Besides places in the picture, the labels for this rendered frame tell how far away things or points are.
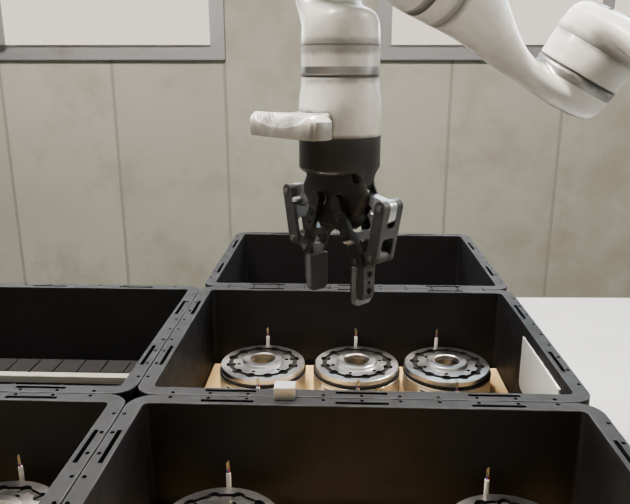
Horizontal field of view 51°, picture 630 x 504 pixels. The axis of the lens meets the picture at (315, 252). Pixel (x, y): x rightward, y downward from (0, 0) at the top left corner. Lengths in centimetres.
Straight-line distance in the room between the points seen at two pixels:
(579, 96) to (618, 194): 193
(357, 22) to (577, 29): 26
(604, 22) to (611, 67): 5
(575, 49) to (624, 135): 191
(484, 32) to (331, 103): 17
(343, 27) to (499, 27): 17
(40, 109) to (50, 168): 21
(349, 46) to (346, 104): 5
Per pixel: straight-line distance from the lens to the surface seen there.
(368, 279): 61
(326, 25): 58
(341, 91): 57
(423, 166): 245
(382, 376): 77
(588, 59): 74
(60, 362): 94
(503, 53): 69
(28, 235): 271
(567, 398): 62
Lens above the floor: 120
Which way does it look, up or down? 15 degrees down
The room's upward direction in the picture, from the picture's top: straight up
